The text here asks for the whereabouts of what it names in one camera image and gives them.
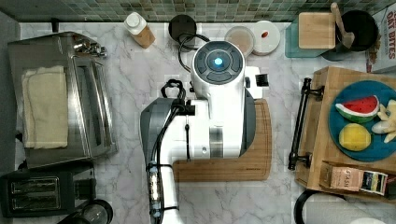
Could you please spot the oat bites cereal box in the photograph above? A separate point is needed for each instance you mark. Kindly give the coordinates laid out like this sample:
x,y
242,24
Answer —
x,y
381,56

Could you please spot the wooden spatula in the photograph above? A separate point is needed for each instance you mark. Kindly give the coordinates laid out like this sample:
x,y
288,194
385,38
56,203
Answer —
x,y
347,37

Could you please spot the tea bag box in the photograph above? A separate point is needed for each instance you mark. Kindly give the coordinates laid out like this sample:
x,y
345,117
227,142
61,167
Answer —
x,y
354,180

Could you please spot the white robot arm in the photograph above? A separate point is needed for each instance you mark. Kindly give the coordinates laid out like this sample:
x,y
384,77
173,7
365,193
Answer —
x,y
219,123

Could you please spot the small pink lidded jar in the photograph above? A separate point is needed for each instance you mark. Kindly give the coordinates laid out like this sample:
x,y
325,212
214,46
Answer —
x,y
267,37

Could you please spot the folded beige towel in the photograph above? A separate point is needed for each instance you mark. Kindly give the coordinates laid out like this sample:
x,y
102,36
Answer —
x,y
45,107

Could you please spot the stainless toaster oven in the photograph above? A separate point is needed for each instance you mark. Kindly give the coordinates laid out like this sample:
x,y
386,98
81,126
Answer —
x,y
90,129

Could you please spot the yellow toy lemon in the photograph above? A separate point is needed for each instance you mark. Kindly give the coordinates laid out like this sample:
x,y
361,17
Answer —
x,y
355,137

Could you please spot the black pot lid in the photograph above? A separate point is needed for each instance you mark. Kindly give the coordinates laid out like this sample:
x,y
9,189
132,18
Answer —
x,y
95,212

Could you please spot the black utensil holder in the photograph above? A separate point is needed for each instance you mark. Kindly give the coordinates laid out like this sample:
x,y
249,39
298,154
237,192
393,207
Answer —
x,y
365,30

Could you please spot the white-capped spice bottle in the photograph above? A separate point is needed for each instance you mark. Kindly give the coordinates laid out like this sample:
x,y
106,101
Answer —
x,y
139,30

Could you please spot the toy watermelon slice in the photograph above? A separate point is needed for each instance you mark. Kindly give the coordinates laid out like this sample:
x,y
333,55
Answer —
x,y
359,110

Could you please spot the black paper towel holder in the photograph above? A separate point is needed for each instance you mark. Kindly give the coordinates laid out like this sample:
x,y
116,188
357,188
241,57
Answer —
x,y
301,200

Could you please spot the black slot toaster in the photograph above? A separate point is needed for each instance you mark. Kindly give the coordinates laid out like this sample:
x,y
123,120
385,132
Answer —
x,y
43,194

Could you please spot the clear cereal jar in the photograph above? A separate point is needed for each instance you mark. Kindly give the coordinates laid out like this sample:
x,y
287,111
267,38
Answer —
x,y
242,37

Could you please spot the toy peeled banana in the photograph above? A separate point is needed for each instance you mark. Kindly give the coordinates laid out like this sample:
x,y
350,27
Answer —
x,y
387,123

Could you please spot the dark grey cup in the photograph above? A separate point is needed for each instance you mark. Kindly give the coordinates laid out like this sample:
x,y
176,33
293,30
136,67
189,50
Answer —
x,y
181,25

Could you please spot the teal canister with wooden lid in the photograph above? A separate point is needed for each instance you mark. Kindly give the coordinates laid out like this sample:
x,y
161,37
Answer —
x,y
311,34

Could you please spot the wooden drawer box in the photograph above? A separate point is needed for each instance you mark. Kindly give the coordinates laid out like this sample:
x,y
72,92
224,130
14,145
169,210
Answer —
x,y
322,123

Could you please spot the bamboo cutting board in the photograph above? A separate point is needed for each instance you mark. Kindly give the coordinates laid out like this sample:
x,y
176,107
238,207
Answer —
x,y
253,165

